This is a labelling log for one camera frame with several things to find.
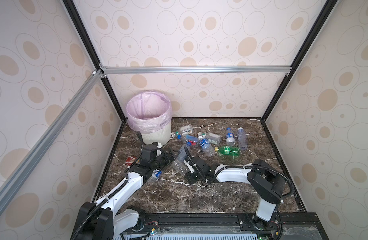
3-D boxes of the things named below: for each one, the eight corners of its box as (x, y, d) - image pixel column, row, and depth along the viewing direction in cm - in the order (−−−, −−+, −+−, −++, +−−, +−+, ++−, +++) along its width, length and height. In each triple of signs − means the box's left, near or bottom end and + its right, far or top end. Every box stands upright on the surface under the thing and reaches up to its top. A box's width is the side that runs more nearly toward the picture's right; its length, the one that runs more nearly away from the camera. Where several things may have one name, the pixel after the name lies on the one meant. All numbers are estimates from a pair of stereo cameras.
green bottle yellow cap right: (215, 156, 100) (216, 152, 96) (214, 149, 103) (215, 145, 99) (238, 156, 100) (240, 152, 96) (236, 149, 103) (238, 145, 99)
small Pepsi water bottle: (226, 147, 105) (228, 143, 101) (223, 131, 114) (224, 127, 110) (234, 147, 105) (236, 143, 101) (230, 131, 114) (232, 127, 110)
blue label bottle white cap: (209, 159, 99) (210, 155, 95) (195, 140, 109) (195, 136, 104) (215, 156, 101) (216, 151, 96) (201, 138, 110) (201, 133, 106)
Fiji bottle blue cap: (176, 145, 103) (176, 143, 101) (177, 136, 108) (177, 134, 107) (198, 145, 103) (198, 143, 101) (197, 136, 108) (197, 134, 107)
